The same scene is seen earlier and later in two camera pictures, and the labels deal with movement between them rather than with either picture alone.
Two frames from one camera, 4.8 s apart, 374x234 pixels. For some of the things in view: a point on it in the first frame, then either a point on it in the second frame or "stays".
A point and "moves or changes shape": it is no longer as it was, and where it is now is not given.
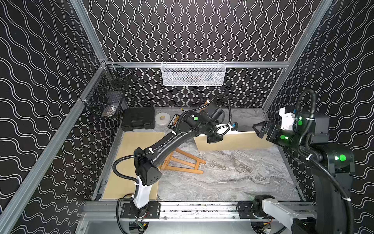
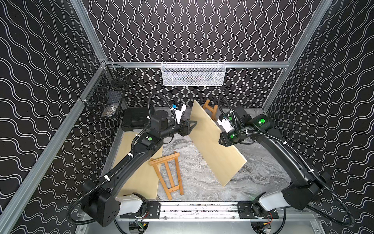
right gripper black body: x=284 y=138 → x=231 y=137
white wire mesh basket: x=193 y=73 stays
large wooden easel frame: x=183 y=170 → x=175 y=155
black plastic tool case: x=138 y=118 stays
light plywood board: x=233 y=141 moves or changes shape
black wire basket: x=104 y=93 stays
